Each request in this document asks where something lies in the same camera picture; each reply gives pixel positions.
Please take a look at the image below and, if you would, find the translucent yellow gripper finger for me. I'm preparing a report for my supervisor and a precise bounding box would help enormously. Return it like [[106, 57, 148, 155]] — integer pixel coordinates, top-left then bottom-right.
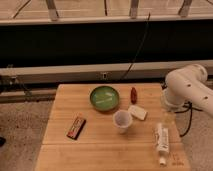
[[163, 111, 175, 127]]

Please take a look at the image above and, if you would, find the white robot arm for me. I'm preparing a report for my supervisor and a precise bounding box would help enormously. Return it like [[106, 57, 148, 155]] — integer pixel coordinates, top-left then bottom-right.
[[161, 64, 213, 119]]

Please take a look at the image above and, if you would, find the white toothpaste tube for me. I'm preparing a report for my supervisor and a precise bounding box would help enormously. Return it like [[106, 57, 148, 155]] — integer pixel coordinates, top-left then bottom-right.
[[155, 123, 170, 166]]

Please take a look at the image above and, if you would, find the white soap bar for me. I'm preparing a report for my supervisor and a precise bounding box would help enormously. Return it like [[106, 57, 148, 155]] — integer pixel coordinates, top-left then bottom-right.
[[128, 105, 147, 120]]

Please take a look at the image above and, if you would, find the red brown small object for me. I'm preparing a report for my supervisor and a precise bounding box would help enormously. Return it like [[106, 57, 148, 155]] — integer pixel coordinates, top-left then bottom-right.
[[130, 87, 137, 104]]

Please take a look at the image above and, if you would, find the green bowl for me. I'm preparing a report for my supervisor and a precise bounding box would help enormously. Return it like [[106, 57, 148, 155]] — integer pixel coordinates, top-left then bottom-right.
[[90, 86, 120, 112]]

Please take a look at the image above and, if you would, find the black floor cable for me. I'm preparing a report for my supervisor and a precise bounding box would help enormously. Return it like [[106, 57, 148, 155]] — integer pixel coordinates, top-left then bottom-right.
[[174, 101, 201, 138]]

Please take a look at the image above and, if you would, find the white rail bar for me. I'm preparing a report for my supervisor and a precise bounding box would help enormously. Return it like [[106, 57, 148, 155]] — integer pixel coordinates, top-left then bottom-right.
[[0, 59, 213, 85]]

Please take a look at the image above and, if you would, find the black hanging cable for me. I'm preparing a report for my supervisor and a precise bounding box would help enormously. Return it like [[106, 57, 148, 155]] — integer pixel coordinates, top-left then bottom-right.
[[119, 12, 152, 81]]

